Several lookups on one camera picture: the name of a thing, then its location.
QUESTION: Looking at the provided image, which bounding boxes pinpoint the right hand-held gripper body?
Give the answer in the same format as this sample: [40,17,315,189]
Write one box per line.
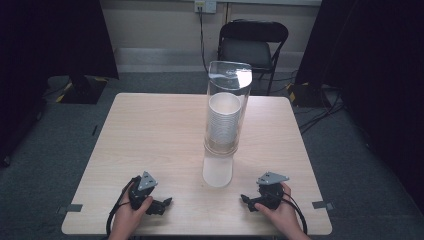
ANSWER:
[255,171,290,211]

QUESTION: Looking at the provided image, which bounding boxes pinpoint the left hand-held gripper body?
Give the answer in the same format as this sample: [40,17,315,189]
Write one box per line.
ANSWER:
[128,170,159,211]

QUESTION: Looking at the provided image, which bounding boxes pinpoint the person's right hand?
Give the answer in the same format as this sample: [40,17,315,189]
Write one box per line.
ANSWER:
[254,182,312,240]

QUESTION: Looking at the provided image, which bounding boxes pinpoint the person's left hand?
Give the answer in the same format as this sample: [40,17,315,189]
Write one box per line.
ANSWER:
[108,191,155,240]

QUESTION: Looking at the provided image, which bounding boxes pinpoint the grey tape strip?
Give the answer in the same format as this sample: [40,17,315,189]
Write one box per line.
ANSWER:
[56,203,84,215]
[311,200,335,211]

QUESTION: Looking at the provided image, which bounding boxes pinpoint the light wooden table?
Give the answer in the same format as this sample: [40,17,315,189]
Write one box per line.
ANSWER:
[61,92,334,237]

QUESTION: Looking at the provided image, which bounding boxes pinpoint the clear plastic cup dispenser tube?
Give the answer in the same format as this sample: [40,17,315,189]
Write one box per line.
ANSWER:
[201,60,254,189]

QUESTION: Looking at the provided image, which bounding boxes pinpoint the stack of white paper cups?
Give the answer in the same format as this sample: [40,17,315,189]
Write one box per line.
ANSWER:
[206,91,242,148]

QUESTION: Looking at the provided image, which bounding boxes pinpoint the black stand base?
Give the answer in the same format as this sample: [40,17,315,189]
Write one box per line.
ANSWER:
[55,75,109,105]
[285,81,333,108]

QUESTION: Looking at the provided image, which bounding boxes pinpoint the black folding chair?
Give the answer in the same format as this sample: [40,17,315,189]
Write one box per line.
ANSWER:
[216,19,290,97]

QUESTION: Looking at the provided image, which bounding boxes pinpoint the black curtain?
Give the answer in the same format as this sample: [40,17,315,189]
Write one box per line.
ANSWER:
[0,0,120,168]
[294,0,424,214]

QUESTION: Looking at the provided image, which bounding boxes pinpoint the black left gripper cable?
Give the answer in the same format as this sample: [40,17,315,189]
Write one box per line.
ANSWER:
[105,175,142,238]

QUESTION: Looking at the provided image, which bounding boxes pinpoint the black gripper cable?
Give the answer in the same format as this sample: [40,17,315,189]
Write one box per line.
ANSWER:
[105,175,142,238]
[281,191,309,235]

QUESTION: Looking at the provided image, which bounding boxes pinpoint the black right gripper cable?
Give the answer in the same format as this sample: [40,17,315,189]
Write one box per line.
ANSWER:
[281,191,309,235]

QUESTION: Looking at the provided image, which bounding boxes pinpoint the black floor cables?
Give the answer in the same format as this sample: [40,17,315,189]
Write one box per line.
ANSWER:
[297,89,346,135]

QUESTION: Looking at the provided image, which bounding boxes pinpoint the black wall socket cable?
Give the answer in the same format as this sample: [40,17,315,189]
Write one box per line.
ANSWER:
[198,5,210,75]

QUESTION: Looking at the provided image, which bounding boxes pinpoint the white wall socket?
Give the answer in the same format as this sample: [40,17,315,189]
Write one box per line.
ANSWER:
[194,0,218,15]

